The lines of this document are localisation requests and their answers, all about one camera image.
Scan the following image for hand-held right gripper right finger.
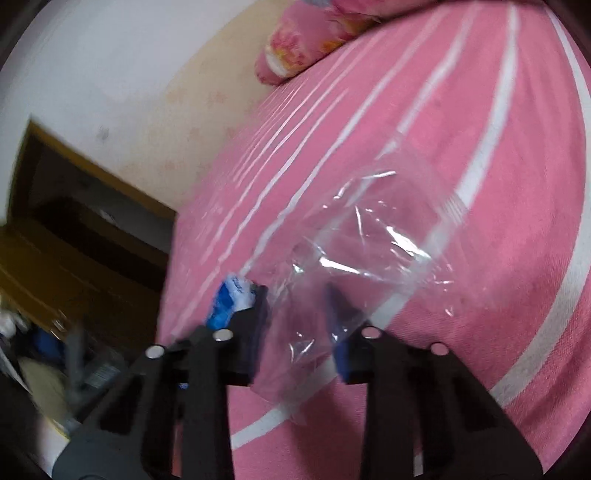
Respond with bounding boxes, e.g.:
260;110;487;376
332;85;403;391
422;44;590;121
323;282;546;480

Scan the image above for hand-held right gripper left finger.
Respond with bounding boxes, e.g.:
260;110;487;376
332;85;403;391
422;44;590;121
52;284;271;480

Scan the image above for blue white wrapper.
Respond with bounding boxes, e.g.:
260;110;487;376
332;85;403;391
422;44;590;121
208;272;259;329

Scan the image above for clear zip bag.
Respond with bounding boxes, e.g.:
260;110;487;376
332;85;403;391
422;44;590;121
252;150;469;423

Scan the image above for brown wooden cabinet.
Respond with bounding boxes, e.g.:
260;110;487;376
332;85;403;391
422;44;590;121
0;117;179;352

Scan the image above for blue cloth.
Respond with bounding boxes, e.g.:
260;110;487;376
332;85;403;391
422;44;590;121
36;329;64;360

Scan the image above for pink striped bed sheet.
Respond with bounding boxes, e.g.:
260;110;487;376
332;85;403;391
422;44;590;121
157;0;591;480

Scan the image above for pink floral pillow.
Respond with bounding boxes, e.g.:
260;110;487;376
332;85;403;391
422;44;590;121
254;0;416;87

